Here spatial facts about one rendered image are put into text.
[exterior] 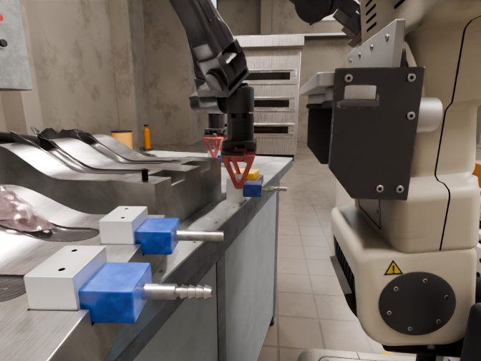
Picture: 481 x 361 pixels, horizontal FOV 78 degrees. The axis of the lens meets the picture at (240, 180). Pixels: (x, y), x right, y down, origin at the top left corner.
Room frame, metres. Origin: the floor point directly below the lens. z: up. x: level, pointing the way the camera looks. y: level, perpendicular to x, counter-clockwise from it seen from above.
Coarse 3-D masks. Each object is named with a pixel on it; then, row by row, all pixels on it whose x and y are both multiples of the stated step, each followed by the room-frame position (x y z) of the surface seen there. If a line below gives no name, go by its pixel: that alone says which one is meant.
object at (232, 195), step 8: (240, 176) 0.64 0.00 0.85; (232, 184) 0.61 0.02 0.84; (248, 184) 0.62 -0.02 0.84; (256, 184) 0.62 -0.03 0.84; (232, 192) 0.61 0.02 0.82; (240, 192) 0.61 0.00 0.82; (248, 192) 0.61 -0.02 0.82; (256, 192) 0.61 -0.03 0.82; (232, 200) 0.61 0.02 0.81; (240, 200) 0.61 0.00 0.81
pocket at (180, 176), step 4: (160, 172) 0.52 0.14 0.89; (164, 172) 0.53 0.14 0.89; (168, 172) 0.53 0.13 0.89; (172, 172) 0.53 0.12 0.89; (176, 172) 0.52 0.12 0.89; (180, 172) 0.52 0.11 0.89; (184, 172) 0.52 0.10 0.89; (160, 176) 0.52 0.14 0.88; (164, 176) 0.53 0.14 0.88; (168, 176) 0.53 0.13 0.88; (172, 176) 0.53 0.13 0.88; (176, 176) 0.53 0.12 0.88; (180, 176) 0.52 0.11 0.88; (184, 176) 0.52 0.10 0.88; (172, 180) 0.53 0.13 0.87; (176, 180) 0.53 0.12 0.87; (180, 180) 0.51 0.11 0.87; (172, 184) 0.48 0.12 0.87
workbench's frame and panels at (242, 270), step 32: (224, 224) 0.50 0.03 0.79; (256, 224) 0.90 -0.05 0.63; (192, 256) 0.39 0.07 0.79; (224, 256) 0.63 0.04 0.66; (256, 256) 0.91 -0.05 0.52; (224, 288) 0.63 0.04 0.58; (256, 288) 0.91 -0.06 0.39; (160, 320) 0.39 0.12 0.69; (192, 320) 0.48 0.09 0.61; (224, 320) 0.63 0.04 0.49; (256, 320) 0.92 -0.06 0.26; (128, 352) 0.32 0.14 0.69; (160, 352) 0.38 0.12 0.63; (192, 352) 0.48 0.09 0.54; (224, 352) 0.62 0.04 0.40; (256, 352) 0.92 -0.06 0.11
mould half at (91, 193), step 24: (0, 144) 0.55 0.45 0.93; (24, 144) 0.57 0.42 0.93; (72, 144) 0.64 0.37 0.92; (120, 144) 0.75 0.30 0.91; (0, 168) 0.54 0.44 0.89; (24, 168) 0.52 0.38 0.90; (48, 168) 0.52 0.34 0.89; (120, 168) 0.57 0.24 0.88; (168, 168) 0.54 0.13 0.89; (192, 168) 0.54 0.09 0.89; (216, 168) 0.65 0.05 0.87; (48, 192) 0.50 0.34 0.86; (72, 192) 0.48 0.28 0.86; (96, 192) 0.46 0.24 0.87; (120, 192) 0.45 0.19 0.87; (144, 192) 0.43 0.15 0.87; (168, 192) 0.46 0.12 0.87; (192, 192) 0.54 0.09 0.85; (216, 192) 0.64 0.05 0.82; (168, 216) 0.46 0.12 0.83
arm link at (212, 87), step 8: (208, 72) 0.57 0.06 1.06; (216, 72) 0.56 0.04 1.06; (248, 72) 0.63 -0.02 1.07; (208, 80) 0.57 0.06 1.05; (216, 80) 0.56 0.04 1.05; (240, 80) 0.61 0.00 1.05; (200, 88) 0.66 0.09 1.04; (208, 88) 0.64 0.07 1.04; (216, 88) 0.58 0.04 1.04; (224, 88) 0.57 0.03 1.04; (232, 88) 0.59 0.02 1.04; (200, 96) 0.67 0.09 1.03; (208, 96) 0.66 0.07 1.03; (216, 96) 0.60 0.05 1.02; (224, 96) 0.59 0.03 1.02; (200, 104) 0.67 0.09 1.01; (208, 104) 0.66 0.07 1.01; (216, 104) 0.64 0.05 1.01; (208, 112) 0.68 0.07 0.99; (216, 112) 0.67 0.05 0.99; (224, 112) 0.66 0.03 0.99
